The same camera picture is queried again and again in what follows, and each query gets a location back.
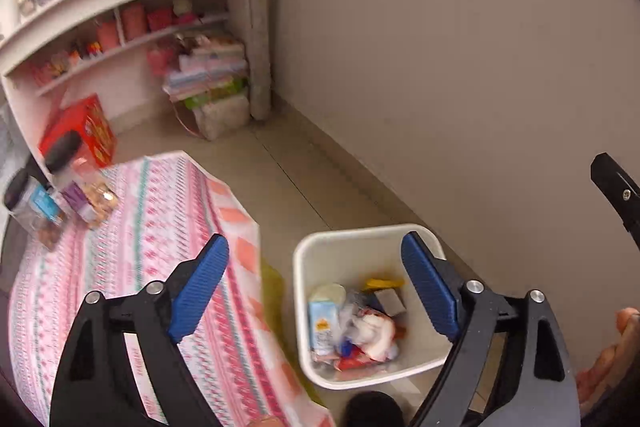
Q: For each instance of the plush toy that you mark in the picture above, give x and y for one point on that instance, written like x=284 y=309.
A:
x=184 y=11

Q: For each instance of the yellow-green cloth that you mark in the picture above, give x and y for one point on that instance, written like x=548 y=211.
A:
x=277 y=287

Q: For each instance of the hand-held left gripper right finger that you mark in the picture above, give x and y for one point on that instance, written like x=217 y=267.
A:
x=430 y=287

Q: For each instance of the white round lid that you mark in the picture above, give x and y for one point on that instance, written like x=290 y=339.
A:
x=327 y=292

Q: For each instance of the stack of folded cloths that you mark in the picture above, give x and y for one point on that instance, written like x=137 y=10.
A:
x=210 y=69

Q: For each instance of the red cardboard box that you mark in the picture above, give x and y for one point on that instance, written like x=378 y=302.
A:
x=87 y=119

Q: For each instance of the person's right hand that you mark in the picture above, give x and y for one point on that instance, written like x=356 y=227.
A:
x=607 y=362

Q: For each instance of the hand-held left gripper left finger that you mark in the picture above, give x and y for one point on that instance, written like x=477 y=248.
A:
x=200 y=292

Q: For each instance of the pink patterned tablecloth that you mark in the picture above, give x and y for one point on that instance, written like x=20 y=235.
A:
x=150 y=212

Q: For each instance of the pink basket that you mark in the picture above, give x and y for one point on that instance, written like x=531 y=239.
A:
x=160 y=62

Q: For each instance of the blue label jar black lid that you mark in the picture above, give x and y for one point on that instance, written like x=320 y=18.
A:
x=35 y=212

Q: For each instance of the purple label jar black lid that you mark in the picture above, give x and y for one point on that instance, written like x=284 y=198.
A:
x=87 y=192

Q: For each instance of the pink bucket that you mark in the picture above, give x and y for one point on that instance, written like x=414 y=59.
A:
x=134 y=21
x=160 y=18

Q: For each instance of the red and white snack packet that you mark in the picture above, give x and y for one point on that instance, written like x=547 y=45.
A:
x=352 y=361

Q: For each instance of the colourful small toys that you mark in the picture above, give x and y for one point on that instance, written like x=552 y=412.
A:
x=65 y=59

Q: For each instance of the green packet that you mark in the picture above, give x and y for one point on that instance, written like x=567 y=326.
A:
x=217 y=94

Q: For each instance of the blue and white drink carton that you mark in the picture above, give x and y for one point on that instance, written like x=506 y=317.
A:
x=322 y=324

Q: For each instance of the grey sponge block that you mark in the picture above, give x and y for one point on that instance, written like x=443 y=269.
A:
x=390 y=299

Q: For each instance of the yellow crumpled wrapper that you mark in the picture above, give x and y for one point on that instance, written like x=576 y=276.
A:
x=382 y=282

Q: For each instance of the white storage bag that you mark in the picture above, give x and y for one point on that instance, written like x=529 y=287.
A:
x=220 y=117

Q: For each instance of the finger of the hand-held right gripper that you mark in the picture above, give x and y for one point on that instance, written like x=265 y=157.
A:
x=617 y=192

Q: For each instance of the white plastic bin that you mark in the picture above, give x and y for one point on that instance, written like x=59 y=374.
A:
x=350 y=252

